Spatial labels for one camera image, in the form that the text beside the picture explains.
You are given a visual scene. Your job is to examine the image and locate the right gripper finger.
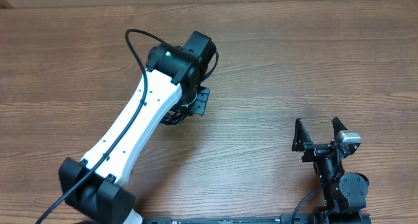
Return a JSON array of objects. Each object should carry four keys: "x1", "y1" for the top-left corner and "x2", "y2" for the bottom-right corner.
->
[
  {"x1": 291, "y1": 118, "x2": 313, "y2": 152},
  {"x1": 332, "y1": 117, "x2": 347, "y2": 140}
]

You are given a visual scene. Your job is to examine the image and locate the thick black cable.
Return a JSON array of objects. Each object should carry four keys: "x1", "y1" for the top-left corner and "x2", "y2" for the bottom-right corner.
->
[{"x1": 160, "y1": 108, "x2": 190, "y2": 126}]

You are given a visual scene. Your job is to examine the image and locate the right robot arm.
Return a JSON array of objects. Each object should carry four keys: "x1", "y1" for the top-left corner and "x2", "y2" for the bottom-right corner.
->
[{"x1": 290, "y1": 117, "x2": 372, "y2": 224}]

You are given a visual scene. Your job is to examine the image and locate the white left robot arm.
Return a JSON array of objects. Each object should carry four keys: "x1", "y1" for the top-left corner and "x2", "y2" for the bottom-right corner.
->
[{"x1": 58, "y1": 31, "x2": 219, "y2": 223}]

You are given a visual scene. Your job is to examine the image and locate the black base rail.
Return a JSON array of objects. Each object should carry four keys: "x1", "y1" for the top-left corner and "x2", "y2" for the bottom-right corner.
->
[{"x1": 142, "y1": 214, "x2": 293, "y2": 224}]

